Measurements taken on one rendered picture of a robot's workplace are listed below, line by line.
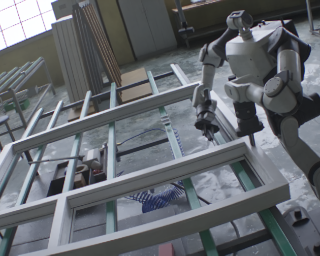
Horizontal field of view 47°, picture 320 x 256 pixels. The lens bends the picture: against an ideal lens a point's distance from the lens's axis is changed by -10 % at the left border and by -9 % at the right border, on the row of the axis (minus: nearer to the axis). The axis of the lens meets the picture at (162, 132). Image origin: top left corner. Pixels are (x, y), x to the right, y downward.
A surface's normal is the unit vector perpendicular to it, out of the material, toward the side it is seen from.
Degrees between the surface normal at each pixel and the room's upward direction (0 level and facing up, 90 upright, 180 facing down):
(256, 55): 88
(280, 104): 114
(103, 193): 90
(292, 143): 90
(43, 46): 90
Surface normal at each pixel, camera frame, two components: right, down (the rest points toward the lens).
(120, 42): 0.11, 0.36
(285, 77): -0.69, -0.55
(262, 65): -0.30, 0.42
